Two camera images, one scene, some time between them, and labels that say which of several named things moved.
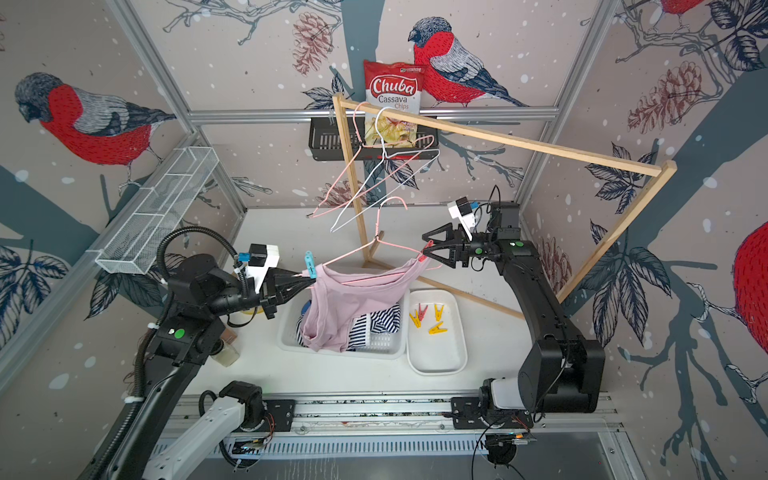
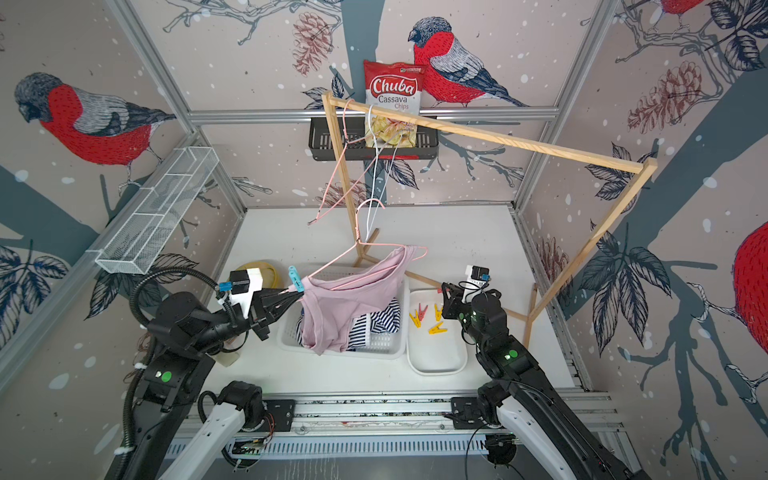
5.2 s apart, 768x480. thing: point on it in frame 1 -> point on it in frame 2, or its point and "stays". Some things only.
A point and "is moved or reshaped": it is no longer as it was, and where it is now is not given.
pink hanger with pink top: [374, 239] is moved or reshaped
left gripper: [277, 287] -> [266, 312]
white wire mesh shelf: [134, 244] stays
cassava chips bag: [392, 85] stays
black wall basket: [324, 142] stays
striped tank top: [362, 326] stays
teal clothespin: [310, 264] is moved or reshaped
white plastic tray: [436, 339] stays
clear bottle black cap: [226, 354] stays
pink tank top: [338, 294] is moved or reshaped
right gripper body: [479, 249] -> [456, 309]
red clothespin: [421, 312] stays
